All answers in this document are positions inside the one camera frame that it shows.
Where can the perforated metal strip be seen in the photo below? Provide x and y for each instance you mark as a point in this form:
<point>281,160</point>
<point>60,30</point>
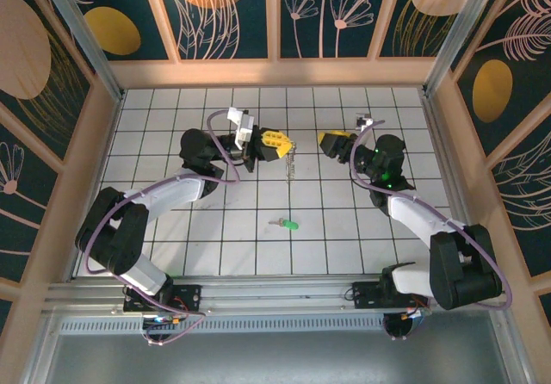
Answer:
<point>275,326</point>

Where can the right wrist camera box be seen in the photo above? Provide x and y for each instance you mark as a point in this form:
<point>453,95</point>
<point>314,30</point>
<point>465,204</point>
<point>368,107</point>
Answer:
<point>363,122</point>

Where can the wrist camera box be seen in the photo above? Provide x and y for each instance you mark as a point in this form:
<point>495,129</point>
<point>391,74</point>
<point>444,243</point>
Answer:
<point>363,122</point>
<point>245,128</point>

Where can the long aluminium base rail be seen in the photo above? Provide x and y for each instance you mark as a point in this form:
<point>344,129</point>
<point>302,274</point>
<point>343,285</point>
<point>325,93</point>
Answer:
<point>275,293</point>

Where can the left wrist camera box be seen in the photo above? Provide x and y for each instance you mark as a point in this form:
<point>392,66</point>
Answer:
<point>245,128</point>

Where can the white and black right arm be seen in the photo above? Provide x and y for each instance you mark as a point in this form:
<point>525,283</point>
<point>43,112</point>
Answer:
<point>413,220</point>

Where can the aluminium side rail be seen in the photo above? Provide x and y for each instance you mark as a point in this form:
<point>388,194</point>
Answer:
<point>447,164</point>

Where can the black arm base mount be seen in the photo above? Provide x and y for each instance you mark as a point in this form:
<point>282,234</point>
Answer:
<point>366,295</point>
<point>185,295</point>

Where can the aluminium frame post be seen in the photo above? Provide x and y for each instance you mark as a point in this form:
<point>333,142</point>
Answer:
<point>460,31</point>
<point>82,39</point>

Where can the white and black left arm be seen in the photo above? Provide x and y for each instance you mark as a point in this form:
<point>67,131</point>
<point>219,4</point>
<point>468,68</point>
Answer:
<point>172,192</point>

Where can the grey metal sheet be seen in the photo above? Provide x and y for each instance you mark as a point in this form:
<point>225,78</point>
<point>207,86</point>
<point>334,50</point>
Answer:
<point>275,360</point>

